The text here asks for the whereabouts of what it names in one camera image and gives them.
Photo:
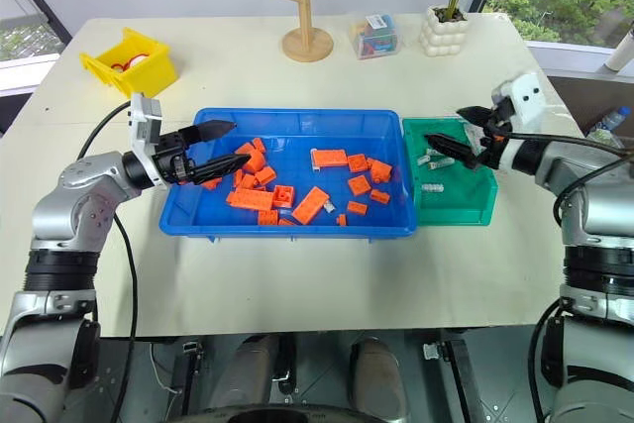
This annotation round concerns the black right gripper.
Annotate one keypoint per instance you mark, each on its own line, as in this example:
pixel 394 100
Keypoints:
pixel 497 126

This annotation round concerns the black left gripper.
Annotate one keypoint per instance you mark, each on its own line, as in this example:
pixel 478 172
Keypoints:
pixel 171 156

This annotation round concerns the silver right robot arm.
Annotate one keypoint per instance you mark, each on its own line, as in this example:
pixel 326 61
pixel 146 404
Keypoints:
pixel 589 195

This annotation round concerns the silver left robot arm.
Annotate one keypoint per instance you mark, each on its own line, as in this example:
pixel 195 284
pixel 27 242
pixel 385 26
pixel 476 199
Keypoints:
pixel 74 205

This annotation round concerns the green plastic bin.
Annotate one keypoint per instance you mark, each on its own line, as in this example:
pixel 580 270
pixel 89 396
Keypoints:
pixel 455 205

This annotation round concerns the blue plastic bin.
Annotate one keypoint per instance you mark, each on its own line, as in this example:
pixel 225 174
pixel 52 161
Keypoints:
pixel 297 121

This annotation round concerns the yellow plastic bin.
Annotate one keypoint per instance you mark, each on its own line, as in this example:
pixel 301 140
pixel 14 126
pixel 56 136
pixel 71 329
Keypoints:
pixel 148 71

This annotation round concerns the long orange building brick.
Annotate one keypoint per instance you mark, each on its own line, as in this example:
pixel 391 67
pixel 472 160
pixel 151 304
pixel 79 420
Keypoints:
pixel 250 199

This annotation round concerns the square orange building brick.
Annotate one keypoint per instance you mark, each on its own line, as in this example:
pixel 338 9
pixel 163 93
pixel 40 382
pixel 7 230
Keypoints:
pixel 283 196

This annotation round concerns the white bubble plant pot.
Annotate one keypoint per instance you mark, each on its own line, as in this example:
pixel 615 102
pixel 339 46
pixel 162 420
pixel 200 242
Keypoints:
pixel 443 36

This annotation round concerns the large orange building brick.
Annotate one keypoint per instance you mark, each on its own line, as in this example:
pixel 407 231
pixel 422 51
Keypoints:
pixel 309 205

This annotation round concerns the wide orange building brick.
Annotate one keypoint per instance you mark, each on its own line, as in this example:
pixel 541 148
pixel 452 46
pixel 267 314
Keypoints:
pixel 329 158

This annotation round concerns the white and red item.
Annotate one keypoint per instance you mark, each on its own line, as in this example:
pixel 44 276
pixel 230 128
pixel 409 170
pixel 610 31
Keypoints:
pixel 133 60

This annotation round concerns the clear box of colourful pieces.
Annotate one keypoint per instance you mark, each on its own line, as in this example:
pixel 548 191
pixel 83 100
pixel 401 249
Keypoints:
pixel 374 36

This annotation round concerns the wooden tree stand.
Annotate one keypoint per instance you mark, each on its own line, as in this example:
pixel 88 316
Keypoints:
pixel 307 41

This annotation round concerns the tiny orange building brick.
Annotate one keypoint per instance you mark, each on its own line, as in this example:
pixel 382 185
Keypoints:
pixel 342 219

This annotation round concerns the clear plastic water bottle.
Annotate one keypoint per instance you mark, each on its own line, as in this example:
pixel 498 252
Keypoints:
pixel 611 126

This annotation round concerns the white cylinder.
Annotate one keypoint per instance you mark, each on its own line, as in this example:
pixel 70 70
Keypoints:
pixel 620 51

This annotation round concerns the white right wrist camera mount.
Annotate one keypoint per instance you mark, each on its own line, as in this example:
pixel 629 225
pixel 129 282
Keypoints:
pixel 525 96

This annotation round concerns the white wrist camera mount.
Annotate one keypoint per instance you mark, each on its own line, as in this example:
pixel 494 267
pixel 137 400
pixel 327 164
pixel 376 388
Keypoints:
pixel 525 96
pixel 143 123

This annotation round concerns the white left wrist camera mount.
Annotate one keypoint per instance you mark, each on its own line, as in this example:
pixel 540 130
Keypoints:
pixel 143 123

